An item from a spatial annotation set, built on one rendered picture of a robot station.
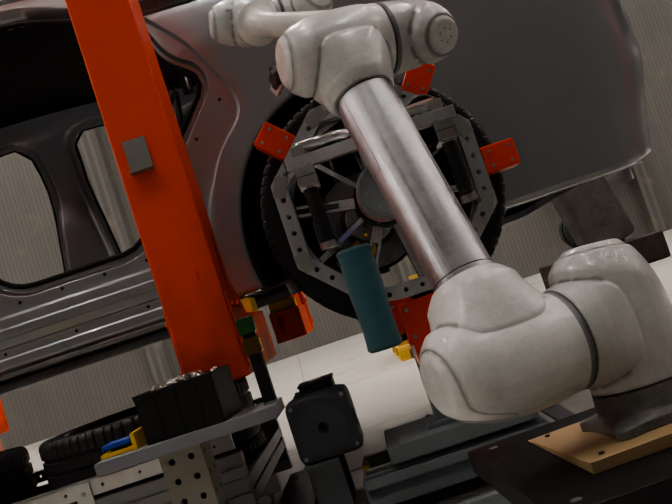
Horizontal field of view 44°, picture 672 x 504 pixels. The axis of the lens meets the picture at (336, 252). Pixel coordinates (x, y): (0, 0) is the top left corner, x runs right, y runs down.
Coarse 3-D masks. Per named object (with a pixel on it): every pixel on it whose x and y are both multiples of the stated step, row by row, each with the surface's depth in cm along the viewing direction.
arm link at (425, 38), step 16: (400, 0) 148; (416, 0) 149; (400, 16) 143; (416, 16) 143; (432, 16) 142; (448, 16) 143; (400, 32) 143; (416, 32) 142; (432, 32) 141; (448, 32) 143; (400, 48) 143; (416, 48) 143; (432, 48) 143; (448, 48) 144; (400, 64) 146; (416, 64) 147
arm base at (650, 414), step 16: (656, 384) 118; (608, 400) 122; (624, 400) 120; (640, 400) 119; (656, 400) 118; (592, 416) 131; (608, 416) 123; (624, 416) 120; (640, 416) 118; (656, 416) 117; (608, 432) 122; (624, 432) 116; (640, 432) 116
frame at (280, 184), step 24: (408, 96) 216; (312, 120) 216; (336, 120) 221; (456, 120) 215; (480, 168) 214; (288, 192) 215; (480, 192) 214; (288, 216) 220; (480, 216) 213; (288, 240) 215; (312, 264) 214; (408, 288) 217
